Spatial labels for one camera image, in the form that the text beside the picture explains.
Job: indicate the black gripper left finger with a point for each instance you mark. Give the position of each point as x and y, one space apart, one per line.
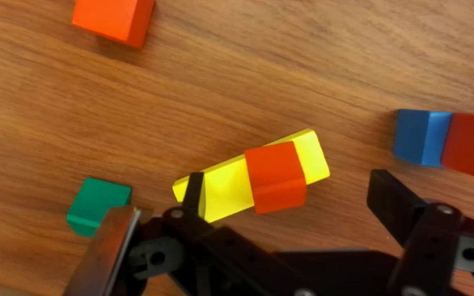
194 193

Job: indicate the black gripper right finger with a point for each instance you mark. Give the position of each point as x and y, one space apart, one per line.
393 206

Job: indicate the orange cube block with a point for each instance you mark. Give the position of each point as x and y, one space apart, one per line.
114 18
273 176

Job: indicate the long yellow block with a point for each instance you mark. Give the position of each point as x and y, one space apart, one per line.
226 186

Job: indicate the blue arch block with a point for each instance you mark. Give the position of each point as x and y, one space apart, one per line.
418 137

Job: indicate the green block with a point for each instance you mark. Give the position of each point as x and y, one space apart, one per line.
96 202

